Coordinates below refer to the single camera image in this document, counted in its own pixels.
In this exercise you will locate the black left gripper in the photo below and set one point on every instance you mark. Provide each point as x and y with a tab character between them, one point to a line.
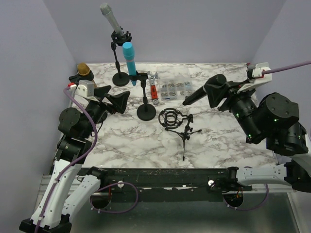
119	100

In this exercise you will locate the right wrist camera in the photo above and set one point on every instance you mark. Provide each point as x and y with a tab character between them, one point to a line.
255	77

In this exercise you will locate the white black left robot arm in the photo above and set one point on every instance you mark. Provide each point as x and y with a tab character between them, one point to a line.
59	206

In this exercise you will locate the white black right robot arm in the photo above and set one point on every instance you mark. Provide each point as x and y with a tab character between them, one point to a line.
276	120

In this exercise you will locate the black microphone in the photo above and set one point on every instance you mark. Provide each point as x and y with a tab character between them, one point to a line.
195	96

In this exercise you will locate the black clip desk stand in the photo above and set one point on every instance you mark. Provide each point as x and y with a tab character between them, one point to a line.
146	111

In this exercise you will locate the black tripod shock-mount stand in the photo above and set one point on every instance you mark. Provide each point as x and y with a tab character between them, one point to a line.
171	119

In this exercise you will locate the blue microphone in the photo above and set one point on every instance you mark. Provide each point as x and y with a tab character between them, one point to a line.
129	55

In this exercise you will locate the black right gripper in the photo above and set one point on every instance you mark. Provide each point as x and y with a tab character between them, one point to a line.
227	89

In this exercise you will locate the grey microphone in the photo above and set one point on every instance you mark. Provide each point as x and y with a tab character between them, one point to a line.
107	12

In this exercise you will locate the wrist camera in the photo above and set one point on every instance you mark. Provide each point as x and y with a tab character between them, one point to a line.
84	89
255	77

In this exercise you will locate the clear plastic screw box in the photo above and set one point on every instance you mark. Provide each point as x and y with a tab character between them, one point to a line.
174	83

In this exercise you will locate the red handled adjustable wrench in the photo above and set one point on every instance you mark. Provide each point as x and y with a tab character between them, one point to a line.
152	78

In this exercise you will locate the gold microphone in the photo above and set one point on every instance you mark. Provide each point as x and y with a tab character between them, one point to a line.
85	73

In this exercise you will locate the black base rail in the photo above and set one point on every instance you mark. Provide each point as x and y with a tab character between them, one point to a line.
171	185

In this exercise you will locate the tall black shock-mount stand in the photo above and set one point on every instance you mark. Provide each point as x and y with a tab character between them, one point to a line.
120	78

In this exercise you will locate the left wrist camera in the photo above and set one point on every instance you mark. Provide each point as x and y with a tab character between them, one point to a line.
84	89

